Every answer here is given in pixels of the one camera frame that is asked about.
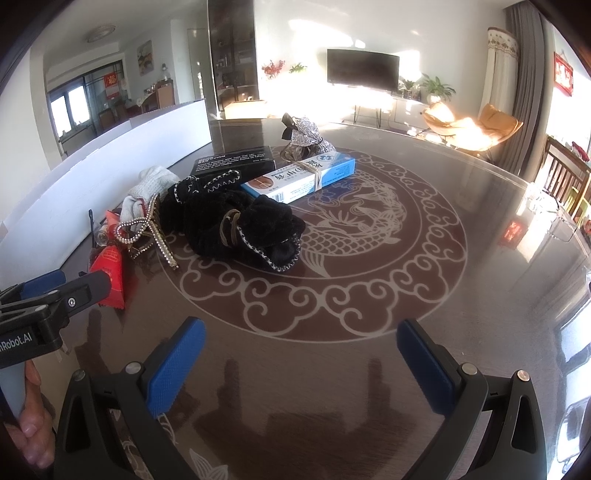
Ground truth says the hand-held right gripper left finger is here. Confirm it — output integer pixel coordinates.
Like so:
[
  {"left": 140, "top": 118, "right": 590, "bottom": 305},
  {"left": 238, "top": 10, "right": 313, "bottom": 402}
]
[{"left": 52, "top": 318, "right": 213, "bottom": 480}]

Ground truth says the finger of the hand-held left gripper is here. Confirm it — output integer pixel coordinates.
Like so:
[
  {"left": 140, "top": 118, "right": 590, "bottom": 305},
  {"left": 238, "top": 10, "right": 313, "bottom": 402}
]
[
  {"left": 0, "top": 271, "right": 112, "bottom": 325},
  {"left": 0, "top": 270, "right": 66, "bottom": 306}
]

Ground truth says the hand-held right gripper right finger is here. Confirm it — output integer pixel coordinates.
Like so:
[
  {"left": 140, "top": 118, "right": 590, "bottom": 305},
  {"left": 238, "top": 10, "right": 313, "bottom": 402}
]
[{"left": 397, "top": 318, "right": 560, "bottom": 480}]

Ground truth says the red packet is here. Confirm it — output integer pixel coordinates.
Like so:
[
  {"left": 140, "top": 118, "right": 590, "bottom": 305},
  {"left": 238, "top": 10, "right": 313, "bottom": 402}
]
[{"left": 88, "top": 244, "right": 126, "bottom": 309}]

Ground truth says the dark brown cord bundle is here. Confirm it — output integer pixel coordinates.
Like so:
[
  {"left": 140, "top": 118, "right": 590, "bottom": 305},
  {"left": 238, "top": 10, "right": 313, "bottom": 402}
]
[{"left": 115, "top": 194, "right": 181, "bottom": 271}]

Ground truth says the brown patterned desktop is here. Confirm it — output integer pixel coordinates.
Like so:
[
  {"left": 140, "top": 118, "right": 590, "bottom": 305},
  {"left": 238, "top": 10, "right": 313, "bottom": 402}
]
[{"left": 0, "top": 117, "right": 591, "bottom": 480}]

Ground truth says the person's left hand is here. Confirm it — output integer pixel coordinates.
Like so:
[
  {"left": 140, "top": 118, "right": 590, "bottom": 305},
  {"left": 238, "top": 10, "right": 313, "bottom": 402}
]
[{"left": 7, "top": 360, "right": 57, "bottom": 468}]

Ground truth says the white knit glove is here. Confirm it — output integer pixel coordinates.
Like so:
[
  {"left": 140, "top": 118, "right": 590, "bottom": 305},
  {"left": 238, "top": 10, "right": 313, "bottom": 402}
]
[{"left": 121, "top": 166, "right": 181, "bottom": 222}]

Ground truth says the glass balcony door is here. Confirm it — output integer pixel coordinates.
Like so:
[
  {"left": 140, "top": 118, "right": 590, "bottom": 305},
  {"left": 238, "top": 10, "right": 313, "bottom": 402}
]
[{"left": 47, "top": 62, "right": 126, "bottom": 141}]

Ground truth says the black box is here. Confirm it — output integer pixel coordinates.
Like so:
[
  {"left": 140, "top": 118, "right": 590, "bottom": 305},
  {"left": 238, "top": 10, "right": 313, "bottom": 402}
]
[{"left": 190, "top": 145, "right": 277, "bottom": 178}]

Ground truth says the blue white carton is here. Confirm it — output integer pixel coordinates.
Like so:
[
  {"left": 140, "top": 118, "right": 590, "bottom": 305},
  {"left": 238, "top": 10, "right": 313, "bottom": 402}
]
[{"left": 240, "top": 152, "right": 356, "bottom": 205}]

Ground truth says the brown rubber band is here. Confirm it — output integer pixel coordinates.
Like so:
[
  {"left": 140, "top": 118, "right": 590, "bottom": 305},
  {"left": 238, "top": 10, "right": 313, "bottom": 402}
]
[{"left": 298, "top": 159, "right": 325, "bottom": 191}]

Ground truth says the wooden chair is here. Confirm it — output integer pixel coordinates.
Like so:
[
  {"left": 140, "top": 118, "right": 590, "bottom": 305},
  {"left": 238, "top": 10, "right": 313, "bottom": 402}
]
[{"left": 538, "top": 135, "right": 591, "bottom": 208}]

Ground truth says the orange lounge chair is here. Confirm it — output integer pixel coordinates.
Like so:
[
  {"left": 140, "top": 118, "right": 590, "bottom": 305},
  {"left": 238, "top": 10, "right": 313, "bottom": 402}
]
[
  {"left": 478, "top": 104, "right": 525, "bottom": 145},
  {"left": 422, "top": 102, "right": 490, "bottom": 151}
]

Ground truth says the white door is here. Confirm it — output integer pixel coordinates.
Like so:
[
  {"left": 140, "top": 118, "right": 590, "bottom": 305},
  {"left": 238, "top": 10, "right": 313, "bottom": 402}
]
[{"left": 187, "top": 28, "right": 209, "bottom": 103}]

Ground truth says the white television cabinet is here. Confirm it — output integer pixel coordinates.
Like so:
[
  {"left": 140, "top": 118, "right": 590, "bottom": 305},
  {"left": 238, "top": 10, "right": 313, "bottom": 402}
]
[{"left": 353, "top": 95, "right": 432, "bottom": 132}]

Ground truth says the dark glass display cabinet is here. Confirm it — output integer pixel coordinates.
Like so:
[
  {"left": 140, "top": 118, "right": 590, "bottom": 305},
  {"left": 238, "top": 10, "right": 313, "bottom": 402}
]
[{"left": 208, "top": 0, "right": 257, "bottom": 112}]

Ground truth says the large potted plant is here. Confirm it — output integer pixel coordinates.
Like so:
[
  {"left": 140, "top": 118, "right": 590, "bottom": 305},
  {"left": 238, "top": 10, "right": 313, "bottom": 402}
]
[{"left": 421, "top": 74, "right": 456, "bottom": 105}]

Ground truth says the grey curtain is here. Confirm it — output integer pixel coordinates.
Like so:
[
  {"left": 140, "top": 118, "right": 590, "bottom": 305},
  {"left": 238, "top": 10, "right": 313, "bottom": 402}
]
[{"left": 489, "top": 2, "right": 550, "bottom": 174}]

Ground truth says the black television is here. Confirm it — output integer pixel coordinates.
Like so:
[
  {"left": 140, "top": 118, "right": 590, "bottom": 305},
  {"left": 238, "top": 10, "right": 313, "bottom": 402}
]
[{"left": 327, "top": 48, "right": 400, "bottom": 92}]

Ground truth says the covered standing air conditioner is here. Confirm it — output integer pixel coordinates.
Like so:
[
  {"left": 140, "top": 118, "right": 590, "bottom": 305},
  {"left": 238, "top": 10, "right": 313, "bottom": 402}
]
[{"left": 480, "top": 27, "right": 522, "bottom": 121}]

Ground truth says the brown hair tie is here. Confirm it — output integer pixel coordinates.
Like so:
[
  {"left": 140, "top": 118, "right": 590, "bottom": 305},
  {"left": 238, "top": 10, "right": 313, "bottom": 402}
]
[{"left": 220, "top": 210, "right": 246, "bottom": 246}]

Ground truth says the wall painting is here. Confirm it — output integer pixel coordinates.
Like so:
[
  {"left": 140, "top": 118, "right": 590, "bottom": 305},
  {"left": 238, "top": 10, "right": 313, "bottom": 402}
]
[{"left": 137, "top": 40, "right": 154, "bottom": 76}]

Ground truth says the red wall hanging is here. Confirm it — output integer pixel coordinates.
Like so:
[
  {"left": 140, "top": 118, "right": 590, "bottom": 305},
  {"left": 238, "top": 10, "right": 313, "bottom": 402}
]
[{"left": 553, "top": 52, "right": 574, "bottom": 97}]

